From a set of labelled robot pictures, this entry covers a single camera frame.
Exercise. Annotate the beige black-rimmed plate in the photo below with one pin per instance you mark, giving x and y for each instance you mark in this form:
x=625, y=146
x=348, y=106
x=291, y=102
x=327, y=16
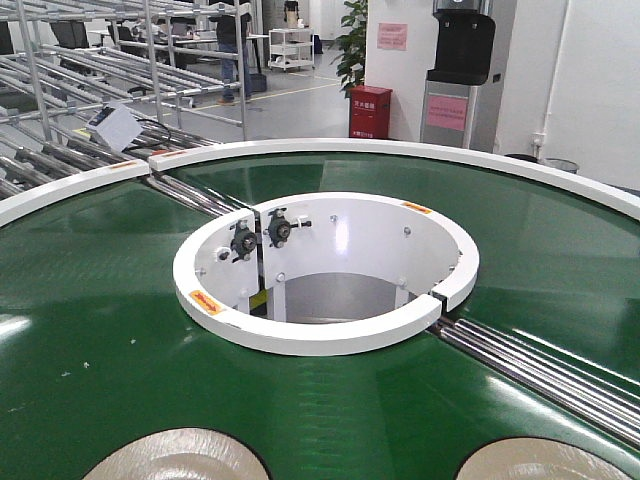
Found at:
x=537, y=458
x=182, y=453

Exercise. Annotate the red fire extinguisher cabinet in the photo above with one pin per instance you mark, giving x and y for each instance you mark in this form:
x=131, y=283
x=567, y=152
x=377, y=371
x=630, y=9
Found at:
x=369, y=112

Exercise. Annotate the green potted plant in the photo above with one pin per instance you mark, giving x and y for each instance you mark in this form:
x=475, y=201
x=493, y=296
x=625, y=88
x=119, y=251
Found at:
x=352, y=45

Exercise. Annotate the white utility cart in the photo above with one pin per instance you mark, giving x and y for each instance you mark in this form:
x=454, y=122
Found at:
x=291, y=48

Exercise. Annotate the white control box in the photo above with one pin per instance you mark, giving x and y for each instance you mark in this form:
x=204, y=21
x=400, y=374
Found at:
x=114, y=126

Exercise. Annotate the standing person in jeans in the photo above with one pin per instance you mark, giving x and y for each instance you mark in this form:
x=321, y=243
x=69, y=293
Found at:
x=226, y=37

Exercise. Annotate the black water dispenser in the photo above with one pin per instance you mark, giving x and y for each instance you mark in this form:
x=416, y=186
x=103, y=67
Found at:
x=464, y=47

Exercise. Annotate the steel roller rack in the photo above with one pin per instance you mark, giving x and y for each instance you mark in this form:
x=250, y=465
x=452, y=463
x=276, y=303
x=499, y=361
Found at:
x=80, y=82

